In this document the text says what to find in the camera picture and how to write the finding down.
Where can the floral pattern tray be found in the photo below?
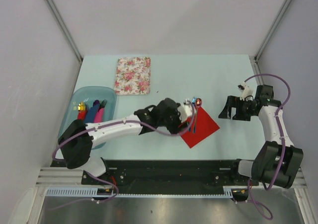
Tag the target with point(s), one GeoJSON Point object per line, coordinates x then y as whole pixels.
{"type": "Point", "coordinates": [133, 76]}

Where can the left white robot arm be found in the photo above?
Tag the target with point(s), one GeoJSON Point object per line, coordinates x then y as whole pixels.
{"type": "Point", "coordinates": [78, 140]}

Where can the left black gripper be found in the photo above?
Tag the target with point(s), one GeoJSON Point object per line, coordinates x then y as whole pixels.
{"type": "Point", "coordinates": [175, 129]}

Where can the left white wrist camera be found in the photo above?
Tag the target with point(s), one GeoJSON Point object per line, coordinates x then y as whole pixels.
{"type": "Point", "coordinates": [185, 110]}

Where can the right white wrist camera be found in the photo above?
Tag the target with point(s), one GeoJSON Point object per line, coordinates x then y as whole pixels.
{"type": "Point", "coordinates": [246, 91]}

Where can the light blue cable duct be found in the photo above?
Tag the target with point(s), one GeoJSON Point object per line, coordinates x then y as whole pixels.
{"type": "Point", "coordinates": [99, 192]}

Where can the teal plastic bin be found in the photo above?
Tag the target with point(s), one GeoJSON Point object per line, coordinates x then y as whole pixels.
{"type": "Point", "coordinates": [91, 104]}

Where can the red paper napkin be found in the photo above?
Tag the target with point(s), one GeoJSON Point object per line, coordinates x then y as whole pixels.
{"type": "Point", "coordinates": [204, 127]}

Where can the blue handled spoon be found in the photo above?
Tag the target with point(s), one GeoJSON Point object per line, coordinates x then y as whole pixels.
{"type": "Point", "coordinates": [198, 103]}

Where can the pink rolled napkin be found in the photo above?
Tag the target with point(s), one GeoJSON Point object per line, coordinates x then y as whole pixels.
{"type": "Point", "coordinates": [99, 116]}

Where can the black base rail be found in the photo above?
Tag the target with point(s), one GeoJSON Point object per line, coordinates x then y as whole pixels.
{"type": "Point", "coordinates": [173, 175]}

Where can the blue fork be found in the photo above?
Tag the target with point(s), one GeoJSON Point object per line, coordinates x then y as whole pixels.
{"type": "Point", "coordinates": [194, 103]}

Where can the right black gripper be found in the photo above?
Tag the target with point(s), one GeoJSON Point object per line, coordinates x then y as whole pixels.
{"type": "Point", "coordinates": [234, 102]}

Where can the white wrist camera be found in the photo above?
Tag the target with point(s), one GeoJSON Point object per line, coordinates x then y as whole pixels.
{"type": "Point", "coordinates": [185, 110]}
{"type": "Point", "coordinates": [246, 91]}

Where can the blue rolled napkin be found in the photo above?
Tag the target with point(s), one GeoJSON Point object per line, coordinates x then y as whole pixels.
{"type": "Point", "coordinates": [91, 114]}

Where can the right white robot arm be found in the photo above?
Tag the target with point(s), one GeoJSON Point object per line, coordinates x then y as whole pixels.
{"type": "Point", "coordinates": [279, 160]}

